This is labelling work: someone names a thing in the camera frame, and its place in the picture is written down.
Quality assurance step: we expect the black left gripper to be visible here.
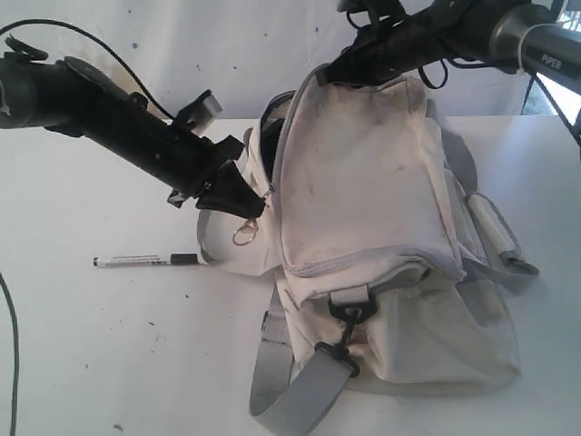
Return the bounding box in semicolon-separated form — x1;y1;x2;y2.
113;104;265;219

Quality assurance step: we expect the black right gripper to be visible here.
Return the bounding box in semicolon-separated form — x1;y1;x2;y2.
316;1;436;85

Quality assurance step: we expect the metal zipper pull ring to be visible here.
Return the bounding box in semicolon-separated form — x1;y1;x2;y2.
231;190;273;249

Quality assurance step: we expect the white marker black cap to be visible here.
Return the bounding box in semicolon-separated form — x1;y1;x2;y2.
93;253;199;268

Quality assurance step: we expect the white canvas zipper bag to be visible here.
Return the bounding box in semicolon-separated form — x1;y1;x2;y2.
198;77;537;390

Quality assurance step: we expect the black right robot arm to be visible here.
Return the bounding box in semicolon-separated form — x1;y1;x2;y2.
316;1;580;93

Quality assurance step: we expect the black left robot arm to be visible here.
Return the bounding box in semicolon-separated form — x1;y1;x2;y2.
1;36;265;219

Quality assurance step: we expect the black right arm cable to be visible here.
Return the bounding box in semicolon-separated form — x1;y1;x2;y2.
417;56;489;90

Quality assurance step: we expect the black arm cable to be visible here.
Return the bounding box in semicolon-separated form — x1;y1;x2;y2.
417;56;489;90
0;21;178;436

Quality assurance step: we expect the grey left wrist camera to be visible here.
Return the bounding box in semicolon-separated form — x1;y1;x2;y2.
172;89;223;136

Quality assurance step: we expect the grey shoulder strap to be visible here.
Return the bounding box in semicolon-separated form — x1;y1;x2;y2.
248;290;359;420

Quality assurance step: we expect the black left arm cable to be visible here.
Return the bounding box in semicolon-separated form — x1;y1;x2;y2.
0;21;178;436

